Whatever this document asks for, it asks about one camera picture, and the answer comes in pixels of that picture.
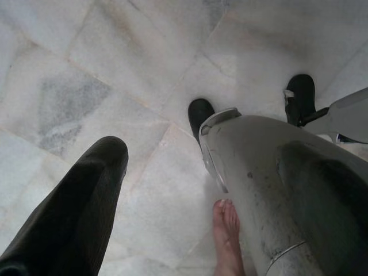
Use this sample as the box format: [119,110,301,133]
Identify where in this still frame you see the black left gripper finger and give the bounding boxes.
[0,136,129,276]

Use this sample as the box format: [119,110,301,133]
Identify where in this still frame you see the person's bare foot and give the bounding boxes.
[212,198,246,276]

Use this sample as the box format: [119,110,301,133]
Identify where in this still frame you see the black robot left foot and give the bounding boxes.
[187,98,217,145]

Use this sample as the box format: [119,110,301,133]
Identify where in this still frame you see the black robot foot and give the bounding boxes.
[187,98,217,145]
[283,74,317,127]

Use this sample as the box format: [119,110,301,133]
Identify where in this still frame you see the black robot right foot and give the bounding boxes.
[283,74,317,127]

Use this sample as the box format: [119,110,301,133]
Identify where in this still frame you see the silver robot right leg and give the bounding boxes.
[298,87,368,145]

